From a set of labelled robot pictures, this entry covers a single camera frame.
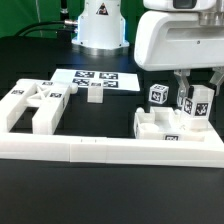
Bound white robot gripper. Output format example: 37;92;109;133
134;0;224;107

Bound white chair seat block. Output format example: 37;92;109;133
133;107;207;141

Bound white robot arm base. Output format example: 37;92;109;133
72;0;129;56

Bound white tagged cube left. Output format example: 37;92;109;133
149;84;169;104

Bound white marker sheet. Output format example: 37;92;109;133
51;69;140;91

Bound black antenna post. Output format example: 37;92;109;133
57;0;71;42

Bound black cable bundle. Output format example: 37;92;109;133
13;19;79;38

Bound white chair back frame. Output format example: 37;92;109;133
0;79;78;135

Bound white U-shaped fixture frame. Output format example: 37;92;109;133
0;78;224;169

